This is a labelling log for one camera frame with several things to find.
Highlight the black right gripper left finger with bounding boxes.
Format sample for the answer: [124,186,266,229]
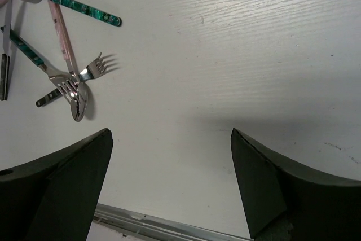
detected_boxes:
[1,129,113,240]

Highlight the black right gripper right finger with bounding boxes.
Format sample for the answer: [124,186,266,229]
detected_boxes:
[231,129,360,240]

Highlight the aluminium table edge rail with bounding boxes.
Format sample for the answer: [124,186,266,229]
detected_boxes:
[93,204,247,241]

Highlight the dark-handled steel knife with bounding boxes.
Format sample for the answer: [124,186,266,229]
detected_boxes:
[1,0,13,101]

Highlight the dark-handled steel fork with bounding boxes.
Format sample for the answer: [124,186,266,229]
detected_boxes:
[36,53,116,108]

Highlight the pink-handled steel spoon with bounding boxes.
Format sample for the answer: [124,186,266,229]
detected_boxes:
[48,0,89,122]

